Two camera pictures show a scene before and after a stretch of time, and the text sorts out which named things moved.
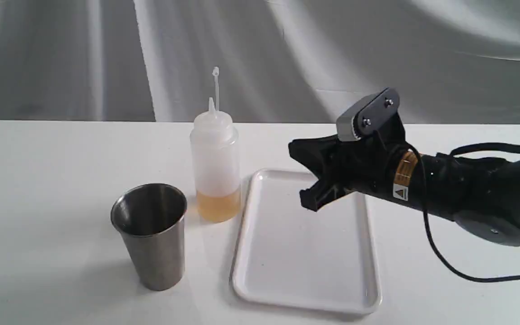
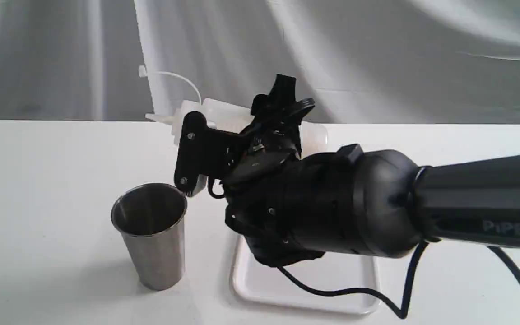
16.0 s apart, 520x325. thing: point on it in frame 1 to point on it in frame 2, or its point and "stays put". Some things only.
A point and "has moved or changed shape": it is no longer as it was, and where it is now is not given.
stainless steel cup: (151, 216) stays put
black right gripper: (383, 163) to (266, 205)
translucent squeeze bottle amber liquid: (215, 146) has moved or changed shape
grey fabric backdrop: (304, 61) stays put
